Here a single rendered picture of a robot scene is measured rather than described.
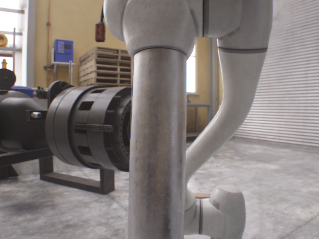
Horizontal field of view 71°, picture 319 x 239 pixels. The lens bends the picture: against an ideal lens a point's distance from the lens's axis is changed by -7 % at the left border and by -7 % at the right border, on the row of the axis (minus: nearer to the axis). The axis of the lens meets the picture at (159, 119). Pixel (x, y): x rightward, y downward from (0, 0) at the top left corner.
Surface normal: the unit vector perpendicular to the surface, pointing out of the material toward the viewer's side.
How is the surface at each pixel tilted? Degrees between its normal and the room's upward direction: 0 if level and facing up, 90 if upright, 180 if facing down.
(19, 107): 82
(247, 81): 120
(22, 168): 90
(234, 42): 115
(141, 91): 81
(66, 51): 90
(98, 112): 66
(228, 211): 86
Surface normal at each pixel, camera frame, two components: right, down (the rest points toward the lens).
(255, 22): 0.05, 0.41
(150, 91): -0.31, -0.12
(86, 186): -0.44, 0.04
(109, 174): 0.90, 0.02
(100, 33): 0.00, 0.05
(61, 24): 0.54, 0.04
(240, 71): -0.31, 0.57
